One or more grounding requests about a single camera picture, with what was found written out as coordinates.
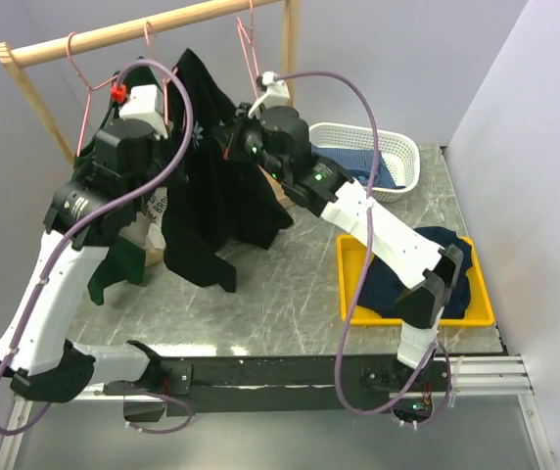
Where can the pink wire hanger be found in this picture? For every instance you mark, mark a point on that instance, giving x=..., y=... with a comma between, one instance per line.
x=149, y=34
x=247, y=40

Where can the wooden clothes rack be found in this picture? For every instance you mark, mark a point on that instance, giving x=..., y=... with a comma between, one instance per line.
x=15, y=61

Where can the blue patterned cloth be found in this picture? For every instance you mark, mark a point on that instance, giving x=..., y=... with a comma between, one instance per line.
x=358, y=162

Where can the green and cream raglan shirt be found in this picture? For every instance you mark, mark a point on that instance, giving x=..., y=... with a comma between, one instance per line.
x=126, y=258

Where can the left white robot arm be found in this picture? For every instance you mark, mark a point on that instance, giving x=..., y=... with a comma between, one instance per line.
x=129, y=160

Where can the white plastic basket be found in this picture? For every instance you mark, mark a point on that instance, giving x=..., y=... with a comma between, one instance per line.
x=399, y=152

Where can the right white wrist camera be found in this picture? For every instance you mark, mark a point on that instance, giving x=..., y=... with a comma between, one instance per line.
x=273, y=93

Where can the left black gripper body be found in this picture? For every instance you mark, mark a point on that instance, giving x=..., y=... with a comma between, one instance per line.
x=163, y=151

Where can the pink hanger with green shirt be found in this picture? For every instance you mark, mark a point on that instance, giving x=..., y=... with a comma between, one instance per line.
x=89, y=91

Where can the black t shirt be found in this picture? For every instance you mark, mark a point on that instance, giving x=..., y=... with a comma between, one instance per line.
x=222, y=199

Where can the yellow plastic tray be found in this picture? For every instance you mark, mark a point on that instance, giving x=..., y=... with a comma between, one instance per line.
x=350, y=259

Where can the navy blue t shirt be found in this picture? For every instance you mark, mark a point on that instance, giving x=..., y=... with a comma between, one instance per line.
x=382, y=287

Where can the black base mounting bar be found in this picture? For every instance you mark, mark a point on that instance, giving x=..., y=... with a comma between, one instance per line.
x=271, y=383

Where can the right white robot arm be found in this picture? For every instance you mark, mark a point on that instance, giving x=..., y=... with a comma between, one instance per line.
x=278, y=141

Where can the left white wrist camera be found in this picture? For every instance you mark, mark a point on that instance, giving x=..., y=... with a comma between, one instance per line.
x=142, y=114

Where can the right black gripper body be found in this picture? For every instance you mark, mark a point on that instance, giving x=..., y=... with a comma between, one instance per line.
x=249, y=130

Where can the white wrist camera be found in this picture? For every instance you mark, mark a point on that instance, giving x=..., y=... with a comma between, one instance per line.
x=273, y=93
x=142, y=114

